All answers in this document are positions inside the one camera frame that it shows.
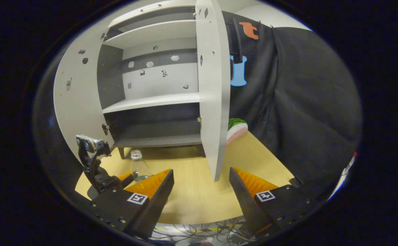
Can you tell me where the white and grey cabinet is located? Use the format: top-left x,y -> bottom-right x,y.
96,0 -> 203,159

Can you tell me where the white cabinet door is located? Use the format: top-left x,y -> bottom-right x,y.
53,41 -> 116,164
195,0 -> 232,182

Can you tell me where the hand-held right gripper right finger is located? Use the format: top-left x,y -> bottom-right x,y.
229,167 -> 322,237

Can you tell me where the clear plastic bottle green label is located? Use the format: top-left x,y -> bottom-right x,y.
130,150 -> 151,183

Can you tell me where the white red-tipped object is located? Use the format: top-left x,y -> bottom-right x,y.
336,152 -> 357,192

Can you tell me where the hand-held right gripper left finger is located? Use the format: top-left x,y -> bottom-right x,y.
90,169 -> 175,240

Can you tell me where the black backdrop cloth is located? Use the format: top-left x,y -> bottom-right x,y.
221,10 -> 363,199

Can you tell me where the watermelon slice toy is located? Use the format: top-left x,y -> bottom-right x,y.
226,118 -> 248,146

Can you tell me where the white cabinet drawer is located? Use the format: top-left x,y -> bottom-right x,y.
108,2 -> 197,28

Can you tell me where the tangle of black cables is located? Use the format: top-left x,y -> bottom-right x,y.
151,219 -> 257,245

